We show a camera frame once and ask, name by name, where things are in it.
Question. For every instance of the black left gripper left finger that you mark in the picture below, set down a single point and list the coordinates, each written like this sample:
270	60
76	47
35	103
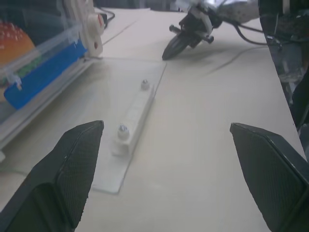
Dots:
60	174

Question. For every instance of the clear plastic food container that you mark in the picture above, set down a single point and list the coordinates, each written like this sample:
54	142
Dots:
51	39

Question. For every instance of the orange toy burger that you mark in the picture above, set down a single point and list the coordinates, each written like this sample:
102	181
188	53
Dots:
14	46

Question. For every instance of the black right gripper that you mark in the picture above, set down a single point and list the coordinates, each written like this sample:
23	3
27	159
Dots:
193	24

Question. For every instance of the dark equipment beside table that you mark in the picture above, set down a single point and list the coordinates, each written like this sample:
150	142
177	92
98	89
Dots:
288	48

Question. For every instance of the white power strip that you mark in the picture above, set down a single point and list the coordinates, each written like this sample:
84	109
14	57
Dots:
90	26

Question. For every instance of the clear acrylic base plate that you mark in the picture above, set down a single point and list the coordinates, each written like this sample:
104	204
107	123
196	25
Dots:
79	101

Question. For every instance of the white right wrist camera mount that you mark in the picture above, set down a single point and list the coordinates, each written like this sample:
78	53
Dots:
205	23

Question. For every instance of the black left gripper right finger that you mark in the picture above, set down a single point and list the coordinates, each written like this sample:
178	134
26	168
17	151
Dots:
272	178

